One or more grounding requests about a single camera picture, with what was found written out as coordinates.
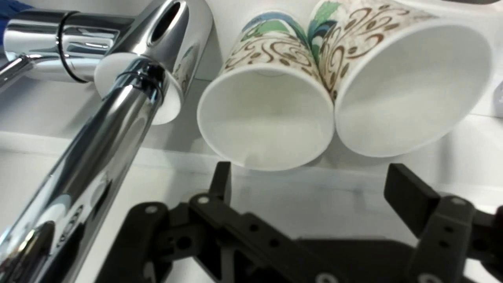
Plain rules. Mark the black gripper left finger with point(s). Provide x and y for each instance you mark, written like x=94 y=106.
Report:
x=157 y=241

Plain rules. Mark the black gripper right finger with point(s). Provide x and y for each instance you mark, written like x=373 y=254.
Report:
x=450 y=237

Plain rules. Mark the chrome gooseneck faucet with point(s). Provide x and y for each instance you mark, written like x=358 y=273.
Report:
x=104 y=158

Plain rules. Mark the patterned paper coffee cup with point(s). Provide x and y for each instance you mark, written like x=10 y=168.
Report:
x=267 y=120
x=413 y=89

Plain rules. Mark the blue sponge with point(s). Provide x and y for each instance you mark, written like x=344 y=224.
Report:
x=10 y=7

